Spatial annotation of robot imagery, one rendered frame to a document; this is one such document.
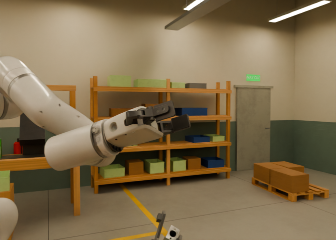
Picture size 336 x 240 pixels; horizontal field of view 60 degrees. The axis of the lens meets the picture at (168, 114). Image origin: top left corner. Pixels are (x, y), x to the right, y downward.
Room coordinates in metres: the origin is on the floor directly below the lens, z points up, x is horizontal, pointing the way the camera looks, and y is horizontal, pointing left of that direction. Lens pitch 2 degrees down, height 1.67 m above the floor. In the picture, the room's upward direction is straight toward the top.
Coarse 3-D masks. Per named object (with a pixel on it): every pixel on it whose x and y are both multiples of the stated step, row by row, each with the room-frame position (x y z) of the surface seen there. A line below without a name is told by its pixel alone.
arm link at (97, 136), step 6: (102, 120) 0.63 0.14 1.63; (96, 126) 0.62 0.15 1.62; (102, 126) 0.62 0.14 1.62; (96, 132) 0.61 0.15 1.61; (102, 132) 0.62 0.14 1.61; (96, 138) 0.61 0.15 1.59; (102, 138) 0.61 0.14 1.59; (96, 144) 0.61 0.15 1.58; (102, 144) 0.60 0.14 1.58; (96, 150) 0.61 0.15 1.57; (102, 150) 0.61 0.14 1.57; (108, 150) 0.62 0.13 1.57; (102, 156) 0.63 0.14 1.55; (108, 156) 0.63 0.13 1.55
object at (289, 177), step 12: (264, 168) 5.66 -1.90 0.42; (276, 168) 5.55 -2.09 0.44; (288, 168) 5.62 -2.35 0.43; (300, 168) 5.71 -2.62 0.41; (252, 180) 6.03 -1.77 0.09; (264, 180) 5.66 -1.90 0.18; (276, 180) 5.30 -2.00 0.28; (288, 180) 5.02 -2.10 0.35; (300, 180) 5.01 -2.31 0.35; (276, 192) 5.41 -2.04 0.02; (288, 192) 5.00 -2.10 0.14; (300, 192) 5.00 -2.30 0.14; (312, 192) 5.05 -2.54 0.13; (324, 192) 5.13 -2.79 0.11
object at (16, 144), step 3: (18, 138) 5.35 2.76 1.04; (18, 141) 5.35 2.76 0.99; (15, 144) 5.29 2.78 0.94; (18, 144) 5.30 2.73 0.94; (15, 147) 5.29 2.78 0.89; (18, 147) 5.30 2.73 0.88; (21, 147) 5.33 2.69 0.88; (15, 150) 5.29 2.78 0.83; (18, 150) 5.30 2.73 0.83; (21, 150) 5.32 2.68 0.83; (15, 153) 5.29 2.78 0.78; (18, 153) 5.30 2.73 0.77; (21, 153) 5.31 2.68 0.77
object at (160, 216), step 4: (164, 212) 1.36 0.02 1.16; (160, 216) 1.35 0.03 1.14; (164, 216) 1.34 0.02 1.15; (156, 220) 1.35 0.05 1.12; (160, 220) 1.34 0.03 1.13; (160, 224) 1.34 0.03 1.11; (160, 228) 1.34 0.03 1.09; (156, 232) 1.37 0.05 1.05; (160, 232) 1.34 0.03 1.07; (156, 236) 1.34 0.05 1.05
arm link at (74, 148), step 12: (72, 132) 0.64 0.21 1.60; (84, 132) 0.62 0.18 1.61; (48, 144) 0.65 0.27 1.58; (60, 144) 0.64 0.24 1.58; (72, 144) 0.63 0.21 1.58; (84, 144) 0.62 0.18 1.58; (48, 156) 0.64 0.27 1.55; (60, 156) 0.64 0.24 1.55; (72, 156) 0.63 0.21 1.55; (84, 156) 0.63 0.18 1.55; (96, 156) 0.62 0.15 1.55; (60, 168) 0.66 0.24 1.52
